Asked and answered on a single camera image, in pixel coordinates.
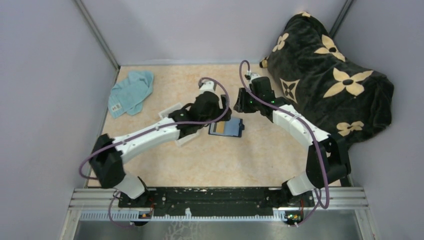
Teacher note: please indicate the navy blue card holder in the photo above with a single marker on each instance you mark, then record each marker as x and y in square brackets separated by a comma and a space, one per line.
[233, 128]

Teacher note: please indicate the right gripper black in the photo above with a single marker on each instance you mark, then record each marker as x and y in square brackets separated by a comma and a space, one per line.
[240, 104]

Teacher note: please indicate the white plastic card tray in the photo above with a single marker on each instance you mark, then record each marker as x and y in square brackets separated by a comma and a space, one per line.
[186, 138]

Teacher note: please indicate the light blue towel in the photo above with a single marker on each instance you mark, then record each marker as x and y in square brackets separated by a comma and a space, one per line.
[128, 95]

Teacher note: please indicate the aluminium frame rail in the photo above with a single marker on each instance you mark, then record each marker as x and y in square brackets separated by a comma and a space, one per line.
[97, 204]

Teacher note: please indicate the black floral blanket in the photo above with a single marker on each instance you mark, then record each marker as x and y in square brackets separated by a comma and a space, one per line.
[332, 92]

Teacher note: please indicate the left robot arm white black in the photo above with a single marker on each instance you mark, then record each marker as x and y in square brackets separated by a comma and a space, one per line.
[177, 122]

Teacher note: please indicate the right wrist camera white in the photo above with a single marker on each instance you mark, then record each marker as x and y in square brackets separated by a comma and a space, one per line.
[252, 76]

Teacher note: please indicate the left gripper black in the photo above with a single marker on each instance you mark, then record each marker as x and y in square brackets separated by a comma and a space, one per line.
[220, 111]

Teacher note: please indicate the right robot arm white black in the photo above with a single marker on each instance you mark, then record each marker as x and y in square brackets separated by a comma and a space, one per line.
[327, 155]

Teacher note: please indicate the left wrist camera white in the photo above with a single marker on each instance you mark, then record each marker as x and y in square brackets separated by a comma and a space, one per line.
[207, 86]

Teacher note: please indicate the gold credit card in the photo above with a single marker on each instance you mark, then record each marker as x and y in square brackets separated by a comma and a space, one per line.
[218, 127]

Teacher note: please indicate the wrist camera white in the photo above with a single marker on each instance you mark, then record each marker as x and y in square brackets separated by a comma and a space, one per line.
[252, 76]
[207, 86]

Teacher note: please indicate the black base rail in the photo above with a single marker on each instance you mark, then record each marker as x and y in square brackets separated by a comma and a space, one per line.
[215, 201]

